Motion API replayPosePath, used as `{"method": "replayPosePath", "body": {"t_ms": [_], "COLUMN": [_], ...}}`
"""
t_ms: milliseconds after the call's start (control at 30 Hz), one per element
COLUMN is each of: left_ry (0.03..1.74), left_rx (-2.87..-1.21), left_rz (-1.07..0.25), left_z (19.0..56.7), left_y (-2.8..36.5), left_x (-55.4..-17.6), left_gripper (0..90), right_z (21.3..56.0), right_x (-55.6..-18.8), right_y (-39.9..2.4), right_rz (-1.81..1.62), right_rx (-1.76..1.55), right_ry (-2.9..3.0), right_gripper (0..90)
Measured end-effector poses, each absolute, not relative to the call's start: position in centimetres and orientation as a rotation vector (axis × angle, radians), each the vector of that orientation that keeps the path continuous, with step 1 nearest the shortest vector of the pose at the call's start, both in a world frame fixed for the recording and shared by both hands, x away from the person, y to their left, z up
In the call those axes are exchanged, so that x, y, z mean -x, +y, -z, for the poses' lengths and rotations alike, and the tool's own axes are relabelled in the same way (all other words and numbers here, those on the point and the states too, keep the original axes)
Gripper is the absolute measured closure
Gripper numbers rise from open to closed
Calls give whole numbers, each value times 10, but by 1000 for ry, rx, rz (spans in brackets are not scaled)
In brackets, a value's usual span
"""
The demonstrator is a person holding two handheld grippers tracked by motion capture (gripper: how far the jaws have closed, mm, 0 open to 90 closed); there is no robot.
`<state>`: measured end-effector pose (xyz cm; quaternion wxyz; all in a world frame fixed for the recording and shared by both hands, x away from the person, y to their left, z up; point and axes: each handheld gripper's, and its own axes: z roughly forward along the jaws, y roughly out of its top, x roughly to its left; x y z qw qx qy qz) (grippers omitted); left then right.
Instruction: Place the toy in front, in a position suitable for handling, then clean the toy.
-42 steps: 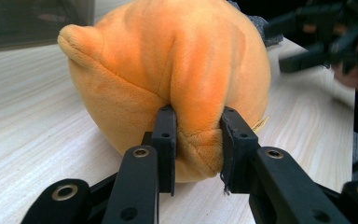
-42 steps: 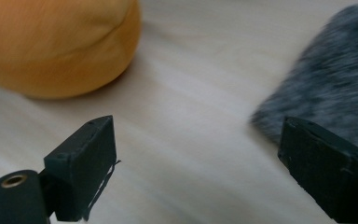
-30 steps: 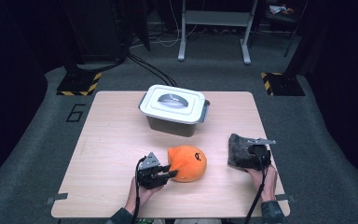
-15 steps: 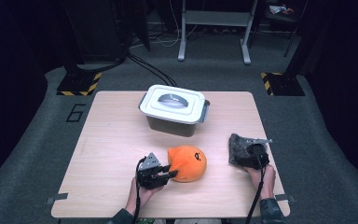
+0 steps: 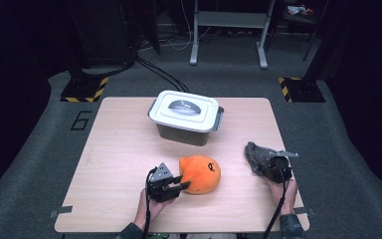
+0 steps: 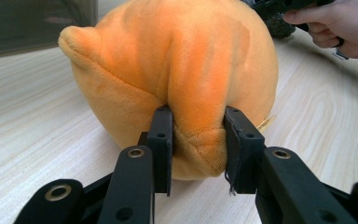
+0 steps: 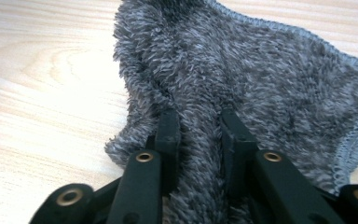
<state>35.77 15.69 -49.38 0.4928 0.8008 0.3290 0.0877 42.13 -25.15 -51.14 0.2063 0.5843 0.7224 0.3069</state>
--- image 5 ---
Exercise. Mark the person's left hand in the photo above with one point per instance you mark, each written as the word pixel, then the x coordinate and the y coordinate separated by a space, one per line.
pixel 149 209

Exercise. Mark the grey tape strip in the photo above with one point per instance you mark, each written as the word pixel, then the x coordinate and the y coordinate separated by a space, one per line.
pixel 61 210
pixel 306 211

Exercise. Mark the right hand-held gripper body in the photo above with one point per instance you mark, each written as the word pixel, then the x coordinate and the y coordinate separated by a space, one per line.
pixel 280 169

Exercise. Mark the orange and white clutter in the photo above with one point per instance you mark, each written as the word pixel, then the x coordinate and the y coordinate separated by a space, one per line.
pixel 298 10

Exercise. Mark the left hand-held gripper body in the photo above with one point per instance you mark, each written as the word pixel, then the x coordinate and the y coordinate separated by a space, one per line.
pixel 160 189

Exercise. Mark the orange plush toy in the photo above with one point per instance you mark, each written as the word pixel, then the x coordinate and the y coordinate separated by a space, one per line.
pixel 200 174

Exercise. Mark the white metal desk frame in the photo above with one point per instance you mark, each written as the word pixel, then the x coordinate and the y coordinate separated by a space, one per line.
pixel 232 19

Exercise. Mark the person's leg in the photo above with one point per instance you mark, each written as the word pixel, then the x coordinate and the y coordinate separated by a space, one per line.
pixel 209 237

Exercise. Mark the brown translucent storage box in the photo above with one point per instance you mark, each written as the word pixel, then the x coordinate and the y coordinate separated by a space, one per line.
pixel 182 136

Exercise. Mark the person's right hand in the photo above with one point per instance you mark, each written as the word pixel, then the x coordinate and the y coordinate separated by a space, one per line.
pixel 286 199

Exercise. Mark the black yellow striped stand base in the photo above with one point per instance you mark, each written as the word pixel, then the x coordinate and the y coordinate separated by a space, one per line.
pixel 83 89
pixel 303 90

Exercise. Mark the grey fluffy cloth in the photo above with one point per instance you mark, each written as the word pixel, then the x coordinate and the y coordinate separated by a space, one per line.
pixel 257 159

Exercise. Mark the white lidded plastic box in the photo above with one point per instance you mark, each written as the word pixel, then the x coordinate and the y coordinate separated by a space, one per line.
pixel 162 114

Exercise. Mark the black equipment cabinet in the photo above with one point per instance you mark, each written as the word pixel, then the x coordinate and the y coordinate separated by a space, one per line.
pixel 102 33

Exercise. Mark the green patterned item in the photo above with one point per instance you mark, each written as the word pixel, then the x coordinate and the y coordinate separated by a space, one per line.
pixel 159 236

